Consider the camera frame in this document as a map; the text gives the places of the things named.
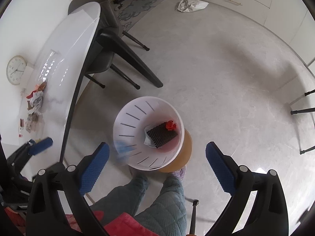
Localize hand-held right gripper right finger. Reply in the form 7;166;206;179
204;141;289;236

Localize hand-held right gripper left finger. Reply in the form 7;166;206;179
26;142;111;236

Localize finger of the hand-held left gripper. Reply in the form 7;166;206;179
6;137;54;170

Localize white plastic bin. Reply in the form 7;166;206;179
113;96;185;171

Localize person's left forearm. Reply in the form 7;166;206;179
4;206;27;229

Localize clear snack packets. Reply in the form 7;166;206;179
26;112;43;133

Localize person's left leg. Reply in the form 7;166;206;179
90;174;150;218

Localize purple slipper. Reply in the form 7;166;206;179
171;165;187;180
128;167;145;179

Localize round wooden stool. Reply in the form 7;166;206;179
157;129;193;173

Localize crumpled clear plastic wrapper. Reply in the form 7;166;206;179
27;91;45;110

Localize dark thin pole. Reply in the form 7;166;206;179
188;199;200;236

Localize red fleece garment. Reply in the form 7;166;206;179
65;210;158;236

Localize red crumpled wrapper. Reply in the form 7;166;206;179
164;120;178;132

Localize black ribbed foam piece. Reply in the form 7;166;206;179
146;122;178;148

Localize grey dining chair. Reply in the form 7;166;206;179
68;1;150;90
290;90;315;156

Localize black table leg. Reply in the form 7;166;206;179
97;28;164;88

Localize white plastic bag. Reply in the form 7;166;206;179
175;0;209;13

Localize grey patterned rug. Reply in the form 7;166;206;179
112;0;169;31

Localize round wall clock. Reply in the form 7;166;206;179
6;55;27;86

